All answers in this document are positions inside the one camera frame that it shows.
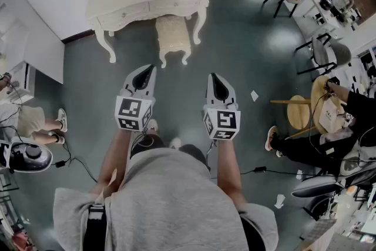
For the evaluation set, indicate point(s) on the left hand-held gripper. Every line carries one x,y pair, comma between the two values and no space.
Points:
127,110

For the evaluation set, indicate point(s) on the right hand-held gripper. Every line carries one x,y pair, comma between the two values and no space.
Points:
224,120

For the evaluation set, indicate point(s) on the cream upholstered stool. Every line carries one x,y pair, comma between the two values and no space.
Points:
172,35

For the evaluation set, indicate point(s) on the person's left forearm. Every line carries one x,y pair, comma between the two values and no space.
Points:
113,158

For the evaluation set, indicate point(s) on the person's right forearm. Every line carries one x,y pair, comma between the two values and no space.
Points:
230,170

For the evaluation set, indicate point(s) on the round wooden stool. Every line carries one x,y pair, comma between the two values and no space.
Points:
298,111

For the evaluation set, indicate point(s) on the white paper scrap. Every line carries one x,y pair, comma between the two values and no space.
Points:
299,174
279,201
254,95

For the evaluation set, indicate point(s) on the person's left sneaker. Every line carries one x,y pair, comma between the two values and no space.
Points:
152,125

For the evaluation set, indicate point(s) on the person's sneaker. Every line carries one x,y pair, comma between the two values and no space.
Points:
152,125
175,143

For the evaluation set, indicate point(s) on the person's black shorts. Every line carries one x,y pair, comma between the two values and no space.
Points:
147,144

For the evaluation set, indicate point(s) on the person's right sneaker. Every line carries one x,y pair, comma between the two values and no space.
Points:
175,143

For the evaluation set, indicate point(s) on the round wooden table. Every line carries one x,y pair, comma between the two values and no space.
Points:
318,91

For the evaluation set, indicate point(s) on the white paper bag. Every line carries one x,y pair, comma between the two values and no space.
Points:
330,117

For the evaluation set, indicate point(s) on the person's grey shirt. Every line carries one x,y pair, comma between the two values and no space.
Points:
176,200

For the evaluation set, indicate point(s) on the white long table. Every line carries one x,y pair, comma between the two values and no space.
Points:
311,17

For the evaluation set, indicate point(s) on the white low cabinet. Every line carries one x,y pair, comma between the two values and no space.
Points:
17,85

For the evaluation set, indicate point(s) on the white rounded machine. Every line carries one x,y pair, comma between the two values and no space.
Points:
35,158

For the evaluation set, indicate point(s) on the grey rounded machine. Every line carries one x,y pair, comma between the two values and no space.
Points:
317,185

